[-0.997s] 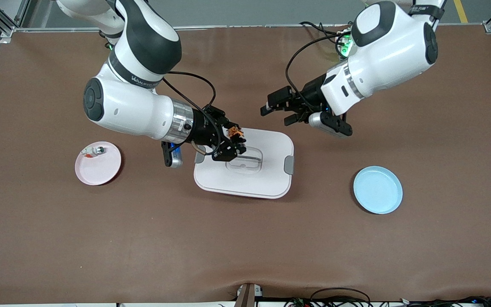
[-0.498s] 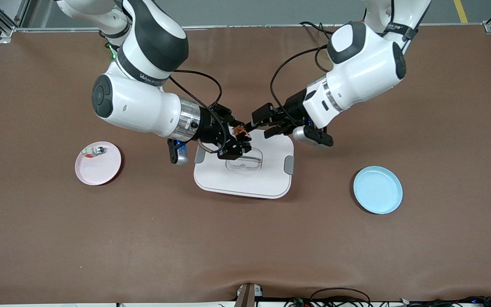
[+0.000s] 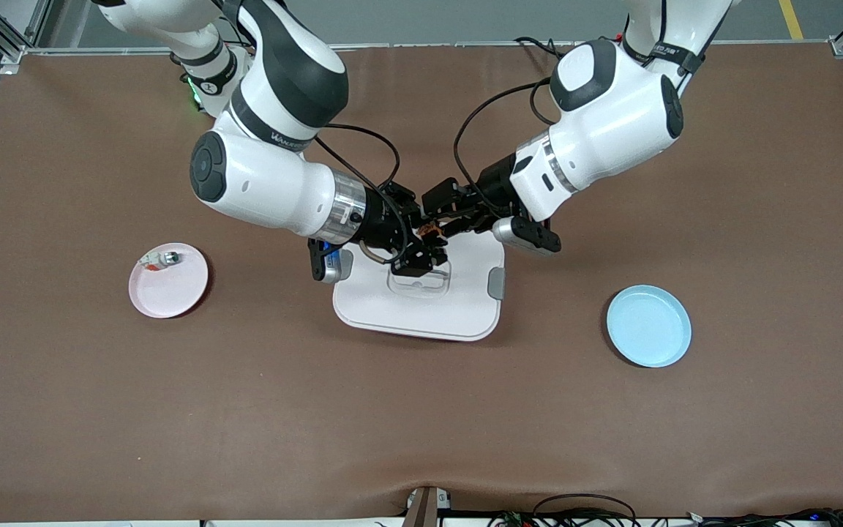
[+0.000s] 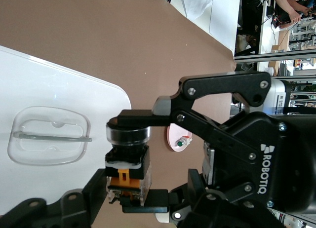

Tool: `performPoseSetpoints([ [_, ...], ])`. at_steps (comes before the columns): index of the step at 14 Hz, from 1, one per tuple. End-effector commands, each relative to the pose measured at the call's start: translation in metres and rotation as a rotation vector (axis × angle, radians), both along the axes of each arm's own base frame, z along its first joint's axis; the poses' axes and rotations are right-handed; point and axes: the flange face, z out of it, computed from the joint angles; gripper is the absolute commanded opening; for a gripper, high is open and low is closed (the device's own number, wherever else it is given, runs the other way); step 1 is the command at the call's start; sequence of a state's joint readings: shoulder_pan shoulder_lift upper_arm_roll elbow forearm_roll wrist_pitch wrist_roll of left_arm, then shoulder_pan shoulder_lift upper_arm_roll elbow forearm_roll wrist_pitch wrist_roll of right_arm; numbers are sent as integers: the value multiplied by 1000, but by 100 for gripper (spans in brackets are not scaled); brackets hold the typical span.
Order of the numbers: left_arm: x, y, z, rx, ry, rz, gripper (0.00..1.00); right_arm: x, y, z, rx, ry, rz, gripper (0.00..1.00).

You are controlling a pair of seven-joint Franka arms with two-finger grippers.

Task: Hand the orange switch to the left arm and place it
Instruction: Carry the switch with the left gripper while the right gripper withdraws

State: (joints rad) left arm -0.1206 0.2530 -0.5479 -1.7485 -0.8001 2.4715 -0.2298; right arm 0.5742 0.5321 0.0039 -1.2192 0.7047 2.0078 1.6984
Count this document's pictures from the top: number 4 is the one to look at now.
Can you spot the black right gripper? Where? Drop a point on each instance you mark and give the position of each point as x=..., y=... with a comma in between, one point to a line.
x=284, y=163

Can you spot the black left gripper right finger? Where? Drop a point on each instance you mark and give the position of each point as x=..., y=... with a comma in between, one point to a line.
x=222, y=213

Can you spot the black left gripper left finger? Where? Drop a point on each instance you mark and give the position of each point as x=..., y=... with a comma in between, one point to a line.
x=61, y=213

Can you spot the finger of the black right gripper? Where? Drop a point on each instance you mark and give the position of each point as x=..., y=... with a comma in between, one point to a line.
x=222, y=86
x=158, y=201

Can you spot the orange black push-button switch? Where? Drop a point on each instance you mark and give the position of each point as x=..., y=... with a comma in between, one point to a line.
x=128, y=163

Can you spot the brown cardboard box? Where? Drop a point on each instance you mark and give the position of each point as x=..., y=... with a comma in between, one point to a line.
x=280, y=49

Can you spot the white lidded storage box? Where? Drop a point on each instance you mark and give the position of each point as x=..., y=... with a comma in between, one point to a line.
x=49, y=85

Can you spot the pale pink round plate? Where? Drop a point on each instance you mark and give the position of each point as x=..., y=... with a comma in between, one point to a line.
x=172, y=136

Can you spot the white upright panel board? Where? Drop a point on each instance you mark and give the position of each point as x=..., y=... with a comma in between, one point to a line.
x=225, y=15

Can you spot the crumpled white plastic sheet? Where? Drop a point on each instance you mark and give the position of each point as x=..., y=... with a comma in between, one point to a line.
x=195, y=3

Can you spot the seated background person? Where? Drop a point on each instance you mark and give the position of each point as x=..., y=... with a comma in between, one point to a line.
x=288, y=6

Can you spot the brown table cover sheet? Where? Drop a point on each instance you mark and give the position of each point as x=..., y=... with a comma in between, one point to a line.
x=74, y=20

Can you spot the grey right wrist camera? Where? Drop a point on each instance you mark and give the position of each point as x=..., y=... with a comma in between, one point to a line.
x=281, y=89

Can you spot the aluminium frame beam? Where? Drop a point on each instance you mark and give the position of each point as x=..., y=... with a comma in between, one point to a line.
x=276, y=56

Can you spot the green white push-button switch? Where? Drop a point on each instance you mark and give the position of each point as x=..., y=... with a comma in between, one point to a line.
x=181, y=142

